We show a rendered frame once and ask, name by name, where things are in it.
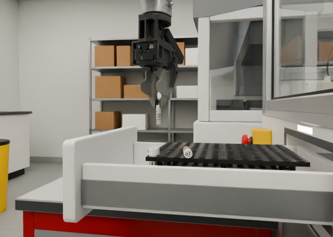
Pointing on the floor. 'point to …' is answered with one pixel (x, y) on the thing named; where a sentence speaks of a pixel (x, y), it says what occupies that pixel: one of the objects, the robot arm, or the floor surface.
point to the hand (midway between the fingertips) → (159, 102)
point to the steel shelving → (135, 72)
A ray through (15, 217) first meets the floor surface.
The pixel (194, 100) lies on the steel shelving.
